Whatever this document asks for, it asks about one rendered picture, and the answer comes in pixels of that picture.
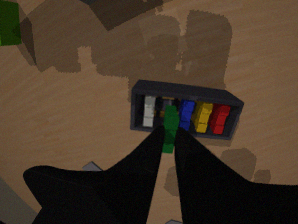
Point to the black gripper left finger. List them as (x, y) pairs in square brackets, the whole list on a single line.
[(120, 195)]

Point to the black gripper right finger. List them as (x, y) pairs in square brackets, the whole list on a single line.
[(212, 193)]

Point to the blue fuse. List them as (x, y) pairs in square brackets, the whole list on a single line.
[(186, 110)]

